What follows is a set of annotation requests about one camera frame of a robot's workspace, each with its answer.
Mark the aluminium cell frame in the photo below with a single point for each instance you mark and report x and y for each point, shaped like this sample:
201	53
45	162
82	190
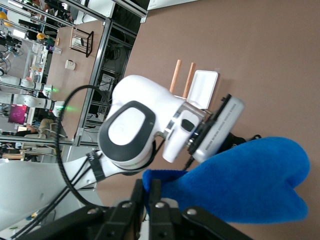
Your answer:
100	50

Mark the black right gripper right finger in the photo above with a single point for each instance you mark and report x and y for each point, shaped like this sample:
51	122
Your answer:
170	225

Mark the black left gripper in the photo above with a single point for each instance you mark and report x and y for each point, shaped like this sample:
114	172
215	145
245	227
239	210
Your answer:
233	143

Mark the pink screen monitor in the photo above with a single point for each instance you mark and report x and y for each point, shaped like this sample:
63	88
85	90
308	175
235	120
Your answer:
17	113

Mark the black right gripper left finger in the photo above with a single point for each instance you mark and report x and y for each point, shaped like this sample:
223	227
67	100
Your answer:
107	222

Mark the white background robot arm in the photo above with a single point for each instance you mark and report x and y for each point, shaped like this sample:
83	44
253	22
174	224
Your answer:
32	102
25	83

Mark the seated person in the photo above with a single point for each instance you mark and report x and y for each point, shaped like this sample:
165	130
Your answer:
42	126

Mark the white cup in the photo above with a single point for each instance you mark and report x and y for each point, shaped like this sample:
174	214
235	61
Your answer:
70	65

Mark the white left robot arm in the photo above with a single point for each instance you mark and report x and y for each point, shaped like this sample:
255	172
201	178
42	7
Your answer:
140	100

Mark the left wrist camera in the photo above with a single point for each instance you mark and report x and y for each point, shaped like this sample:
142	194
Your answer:
220	125

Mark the white rack with wooden bars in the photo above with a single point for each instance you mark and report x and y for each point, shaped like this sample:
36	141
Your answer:
203	87

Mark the blue microfibre towel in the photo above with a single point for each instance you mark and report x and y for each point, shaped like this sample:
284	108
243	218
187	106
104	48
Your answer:
237	187

